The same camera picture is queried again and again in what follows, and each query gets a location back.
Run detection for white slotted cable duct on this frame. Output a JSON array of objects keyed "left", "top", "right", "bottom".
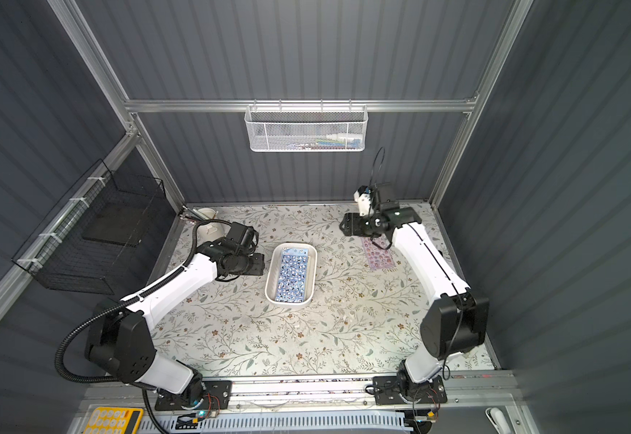
[{"left": 167, "top": 410, "right": 412, "bottom": 433}]

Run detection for pink 3D sticker sheet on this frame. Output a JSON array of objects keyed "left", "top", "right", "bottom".
[{"left": 362, "top": 238, "right": 396, "bottom": 271}]

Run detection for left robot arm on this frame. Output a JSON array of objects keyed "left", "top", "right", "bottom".
[{"left": 84, "top": 222, "right": 265, "bottom": 405}]

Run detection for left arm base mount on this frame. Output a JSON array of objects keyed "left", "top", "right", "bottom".
[{"left": 154, "top": 380, "right": 233, "bottom": 412}]

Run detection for items in white basket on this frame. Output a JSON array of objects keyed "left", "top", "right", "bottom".
[{"left": 285, "top": 133, "right": 364, "bottom": 150}]

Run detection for white object bottom right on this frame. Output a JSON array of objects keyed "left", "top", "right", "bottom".
[{"left": 485, "top": 407, "right": 513, "bottom": 434}]

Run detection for black wire wall basket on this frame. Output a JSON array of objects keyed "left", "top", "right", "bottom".
[{"left": 13, "top": 153, "right": 175, "bottom": 297}]

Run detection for blue sticker sheet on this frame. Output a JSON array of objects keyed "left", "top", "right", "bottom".
[{"left": 275, "top": 248, "right": 308, "bottom": 304}]

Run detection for yellow calculator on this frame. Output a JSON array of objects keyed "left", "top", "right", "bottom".
[{"left": 82, "top": 407, "right": 145, "bottom": 434}]

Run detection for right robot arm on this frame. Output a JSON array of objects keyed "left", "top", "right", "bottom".
[{"left": 340, "top": 184, "right": 490, "bottom": 383}]

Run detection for cream metal pen bucket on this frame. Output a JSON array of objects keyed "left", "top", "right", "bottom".
[{"left": 192, "top": 208, "right": 225, "bottom": 244}]

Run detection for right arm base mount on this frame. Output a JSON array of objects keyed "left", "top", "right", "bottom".
[{"left": 364, "top": 373, "right": 448, "bottom": 406}]

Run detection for white wire wall basket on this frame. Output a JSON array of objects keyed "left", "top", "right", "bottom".
[{"left": 244, "top": 108, "right": 369, "bottom": 153}]

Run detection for white plastic storage tray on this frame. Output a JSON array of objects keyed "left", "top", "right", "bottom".
[{"left": 265, "top": 242, "right": 318, "bottom": 309}]

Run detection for black corrugated cable hose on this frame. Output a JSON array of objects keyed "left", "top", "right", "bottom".
[{"left": 53, "top": 216, "right": 235, "bottom": 384}]

